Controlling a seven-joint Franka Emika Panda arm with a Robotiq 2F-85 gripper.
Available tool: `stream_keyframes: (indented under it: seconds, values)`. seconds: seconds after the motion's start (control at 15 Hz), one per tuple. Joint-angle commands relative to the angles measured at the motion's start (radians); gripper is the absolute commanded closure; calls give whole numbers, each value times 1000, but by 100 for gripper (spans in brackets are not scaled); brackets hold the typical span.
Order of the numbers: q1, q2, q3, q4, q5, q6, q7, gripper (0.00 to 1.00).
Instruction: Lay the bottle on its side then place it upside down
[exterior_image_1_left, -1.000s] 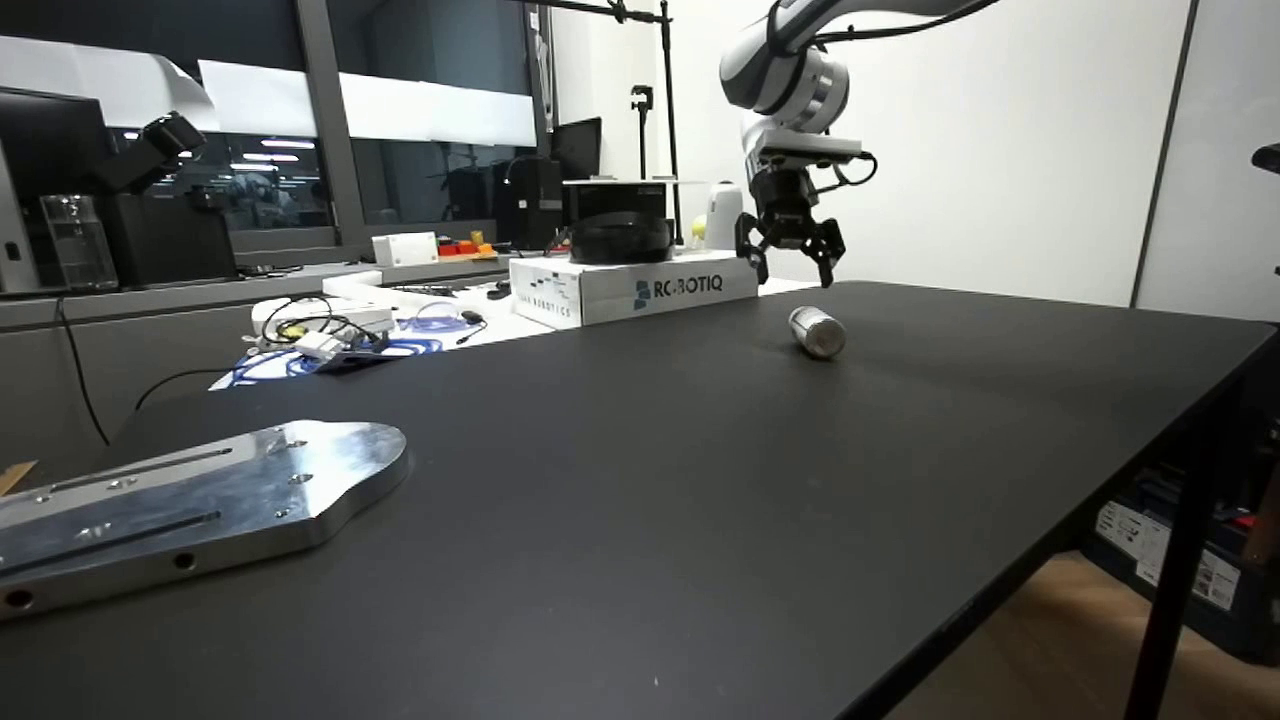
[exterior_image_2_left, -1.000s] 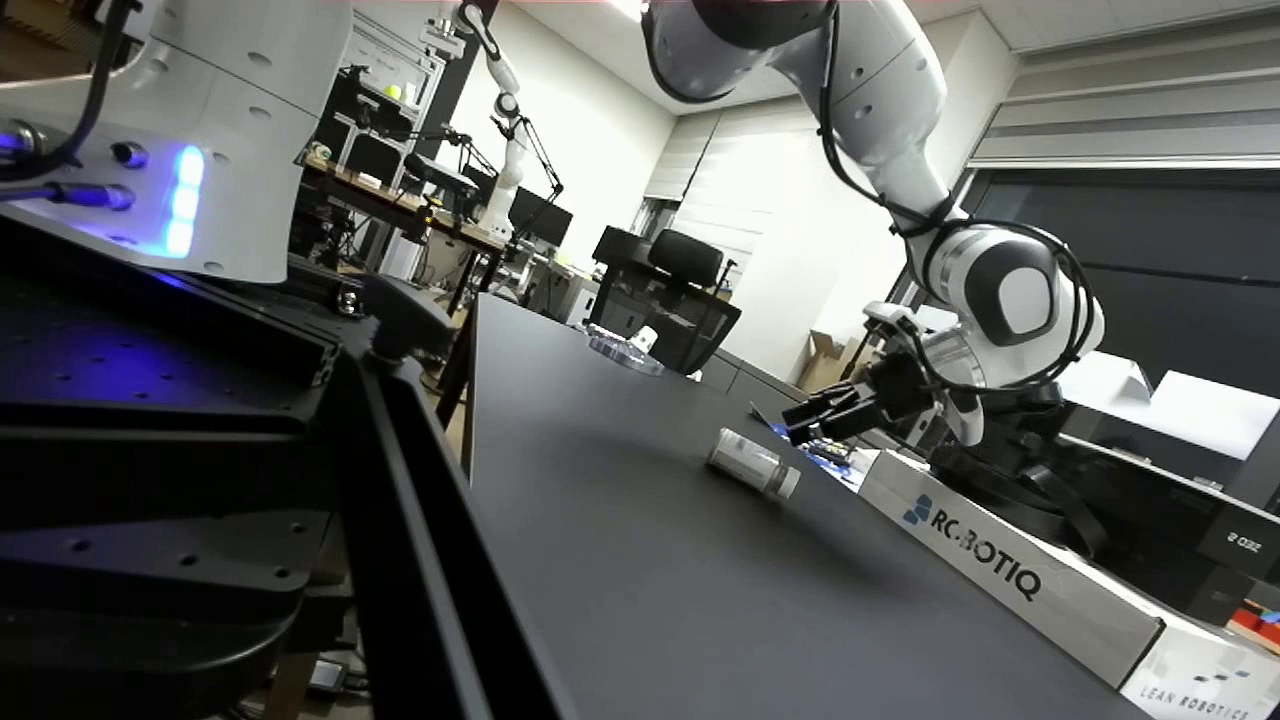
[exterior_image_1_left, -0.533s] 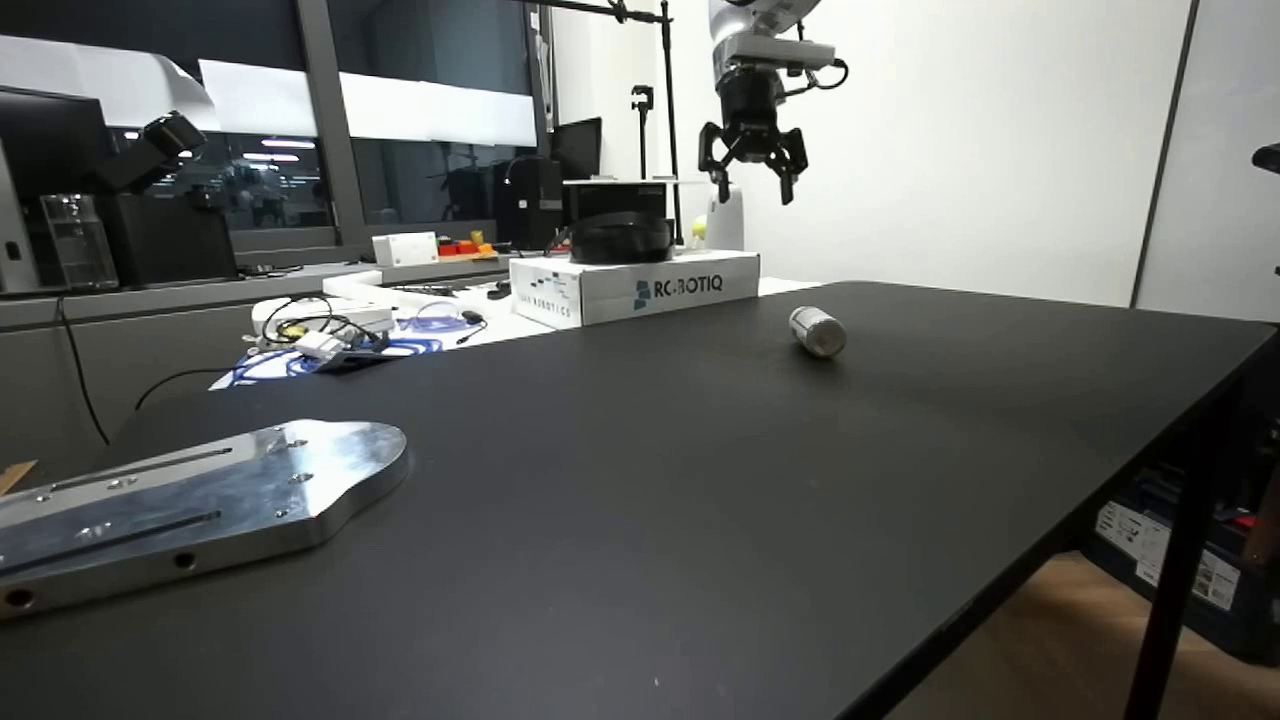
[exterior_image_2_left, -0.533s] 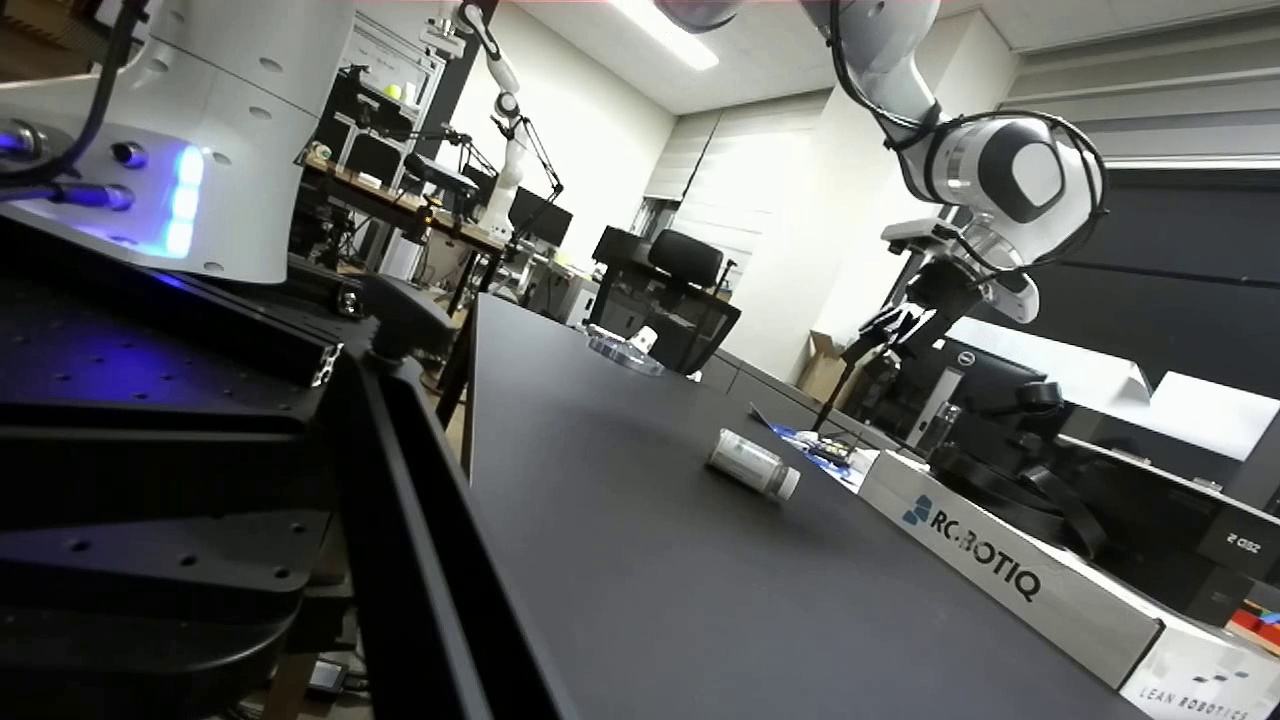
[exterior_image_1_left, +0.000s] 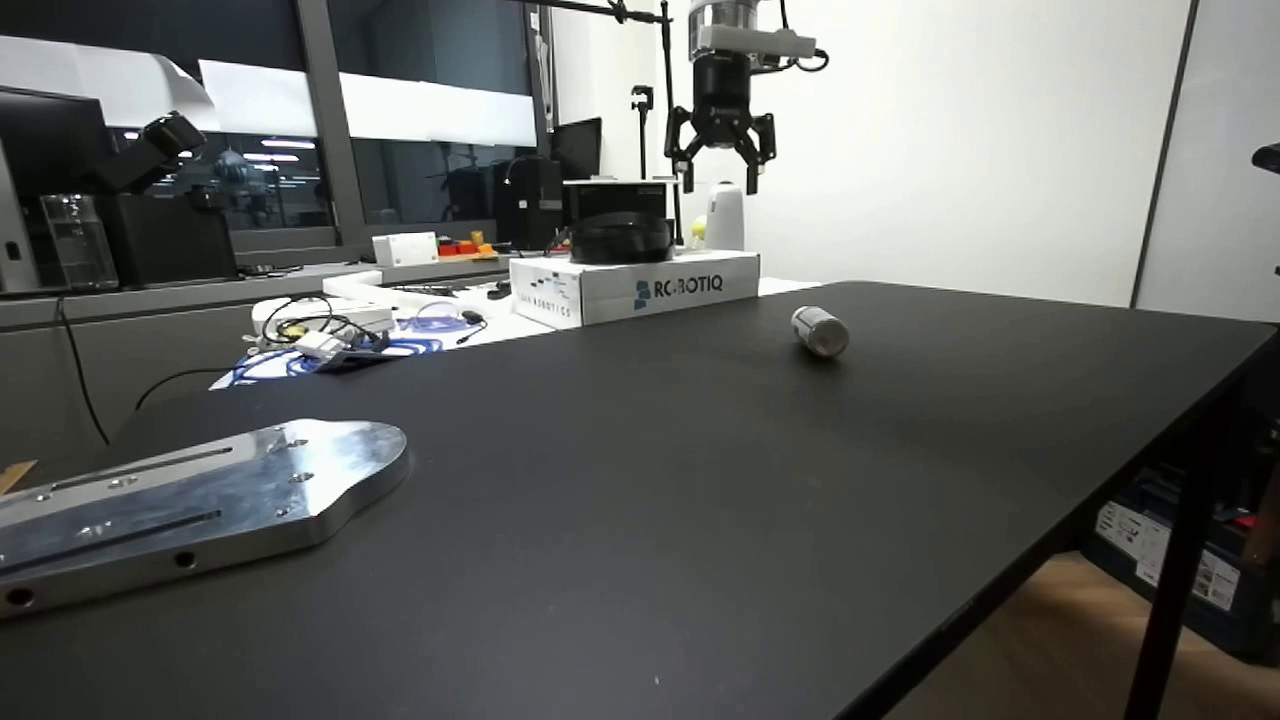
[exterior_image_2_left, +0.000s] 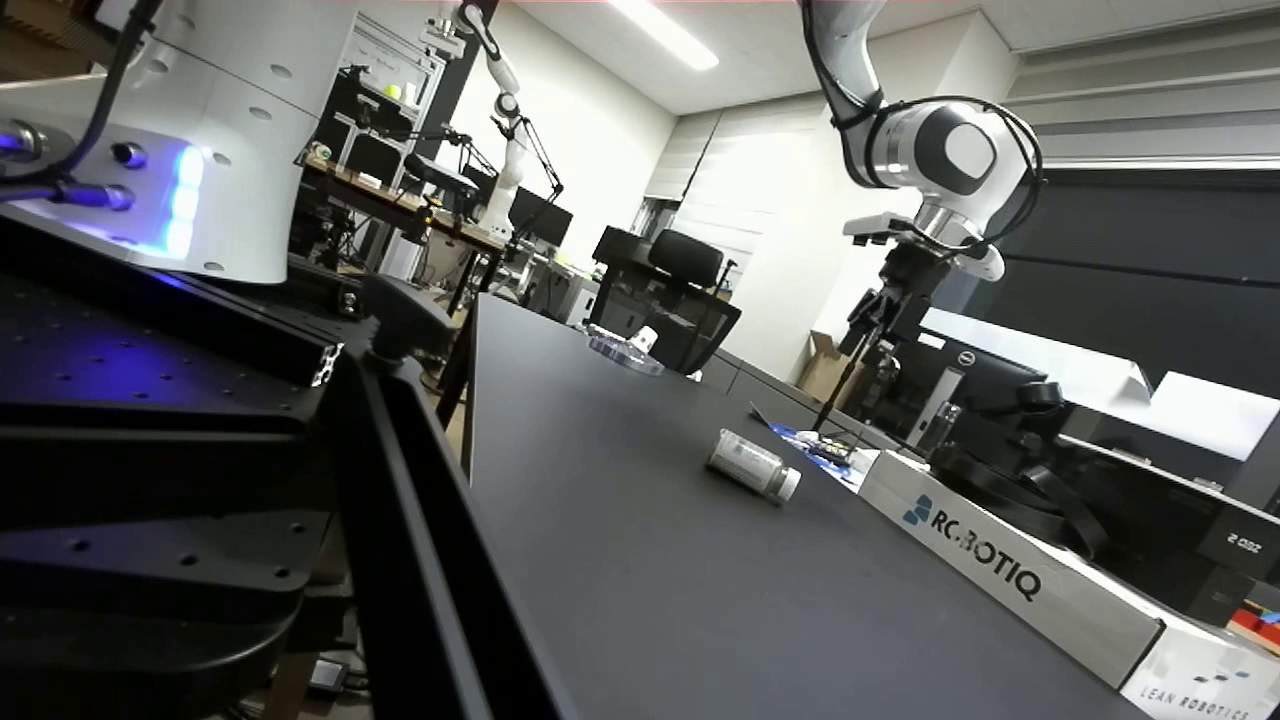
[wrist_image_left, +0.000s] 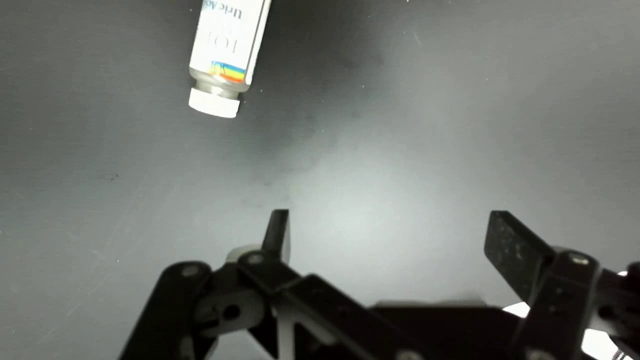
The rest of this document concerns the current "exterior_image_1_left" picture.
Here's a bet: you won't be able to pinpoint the orange red small object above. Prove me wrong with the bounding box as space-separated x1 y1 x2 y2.
438 231 506 264

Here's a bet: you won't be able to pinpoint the black table leg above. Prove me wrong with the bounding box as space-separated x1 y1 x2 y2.
1119 397 1239 720

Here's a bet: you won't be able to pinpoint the black rectangular case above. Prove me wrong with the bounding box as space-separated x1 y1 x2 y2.
562 176 682 267

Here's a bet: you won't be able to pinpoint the silver metal mounting plate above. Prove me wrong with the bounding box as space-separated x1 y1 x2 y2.
0 418 418 620

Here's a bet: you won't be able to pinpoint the white plastic jug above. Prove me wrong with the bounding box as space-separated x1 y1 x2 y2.
703 176 749 256

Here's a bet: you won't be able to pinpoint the small white box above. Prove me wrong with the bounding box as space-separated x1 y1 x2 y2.
369 230 446 278

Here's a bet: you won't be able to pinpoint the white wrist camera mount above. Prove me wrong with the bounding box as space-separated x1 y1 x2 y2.
688 15 821 67

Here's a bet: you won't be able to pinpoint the white cable bundle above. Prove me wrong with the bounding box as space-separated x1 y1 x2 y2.
248 292 400 371

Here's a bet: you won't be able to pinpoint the white Robotiq cardboard box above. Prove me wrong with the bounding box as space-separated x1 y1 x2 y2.
509 249 766 334

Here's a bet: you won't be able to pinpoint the black computer tower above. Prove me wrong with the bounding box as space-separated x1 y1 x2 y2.
487 151 573 256

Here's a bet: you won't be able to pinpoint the black computer monitor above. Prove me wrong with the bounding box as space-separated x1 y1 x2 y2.
551 115 608 185

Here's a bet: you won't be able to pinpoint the black desk equipment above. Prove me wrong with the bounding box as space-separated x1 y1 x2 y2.
102 111 248 287

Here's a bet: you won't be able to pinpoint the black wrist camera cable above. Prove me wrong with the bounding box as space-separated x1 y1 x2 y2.
776 0 837 77

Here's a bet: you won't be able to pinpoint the dark storage box white labels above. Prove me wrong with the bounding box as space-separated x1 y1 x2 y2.
1083 455 1280 671

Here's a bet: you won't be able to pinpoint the black hanging cable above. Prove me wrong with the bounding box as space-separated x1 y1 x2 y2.
52 295 119 452

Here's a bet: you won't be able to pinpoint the white pill bottle red label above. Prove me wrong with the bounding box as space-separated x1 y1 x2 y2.
789 303 854 366

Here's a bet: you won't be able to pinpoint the black vertical frame pole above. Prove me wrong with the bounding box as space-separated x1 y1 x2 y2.
658 0 688 246

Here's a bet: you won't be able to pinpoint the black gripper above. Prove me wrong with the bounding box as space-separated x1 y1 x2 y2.
664 51 785 199

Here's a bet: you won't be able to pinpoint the black camera stand pole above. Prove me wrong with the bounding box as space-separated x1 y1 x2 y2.
630 86 659 185

